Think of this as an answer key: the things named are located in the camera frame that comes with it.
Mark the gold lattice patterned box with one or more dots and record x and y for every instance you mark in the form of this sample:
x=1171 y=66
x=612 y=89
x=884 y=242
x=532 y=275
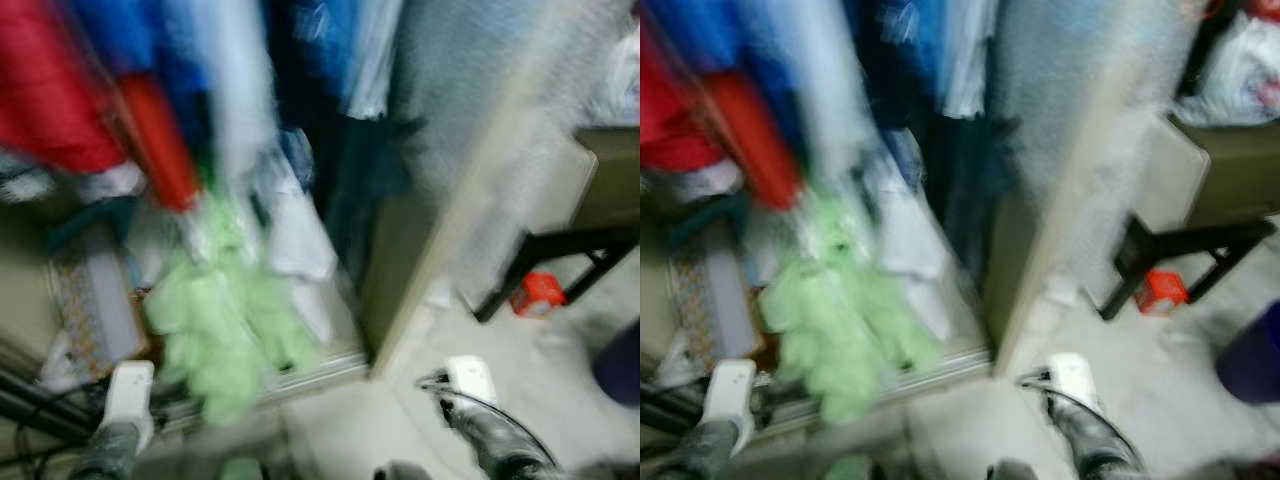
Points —
x=95 y=300
x=715 y=295

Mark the red orange hanging cloth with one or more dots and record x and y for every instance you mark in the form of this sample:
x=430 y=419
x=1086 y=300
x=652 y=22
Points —
x=165 y=150
x=765 y=150

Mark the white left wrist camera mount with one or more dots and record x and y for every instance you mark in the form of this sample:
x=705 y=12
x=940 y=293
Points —
x=730 y=395
x=130 y=395

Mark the beige wardrobe door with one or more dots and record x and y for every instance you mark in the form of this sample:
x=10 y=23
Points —
x=1080 y=200
x=470 y=200

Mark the small red box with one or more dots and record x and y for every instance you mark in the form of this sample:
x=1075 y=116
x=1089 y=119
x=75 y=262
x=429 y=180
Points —
x=1162 y=292
x=538 y=295

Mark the purple plastic bin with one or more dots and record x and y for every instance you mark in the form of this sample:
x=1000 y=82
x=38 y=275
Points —
x=1250 y=355
x=620 y=365

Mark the red knitted cloth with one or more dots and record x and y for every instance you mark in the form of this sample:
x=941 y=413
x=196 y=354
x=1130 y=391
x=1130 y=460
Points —
x=670 y=110
x=45 y=90

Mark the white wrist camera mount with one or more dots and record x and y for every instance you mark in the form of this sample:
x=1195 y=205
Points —
x=730 y=395
x=1072 y=378
x=130 y=395
x=470 y=380

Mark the thin white plastic bag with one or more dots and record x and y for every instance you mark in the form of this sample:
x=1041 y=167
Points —
x=915 y=240
x=300 y=240

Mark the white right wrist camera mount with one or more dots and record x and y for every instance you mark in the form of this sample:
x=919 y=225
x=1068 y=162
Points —
x=470 y=380
x=1072 y=378

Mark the large white printed plastic bag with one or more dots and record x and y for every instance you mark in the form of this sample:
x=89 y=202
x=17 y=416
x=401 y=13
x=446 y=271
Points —
x=1235 y=70
x=620 y=80

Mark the pale white hanging cloth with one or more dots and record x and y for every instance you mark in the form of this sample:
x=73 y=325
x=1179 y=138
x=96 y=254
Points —
x=235 y=80
x=830 y=80

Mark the silver right robot leg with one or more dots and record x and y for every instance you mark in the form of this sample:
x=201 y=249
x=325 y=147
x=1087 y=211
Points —
x=402 y=472
x=1012 y=471

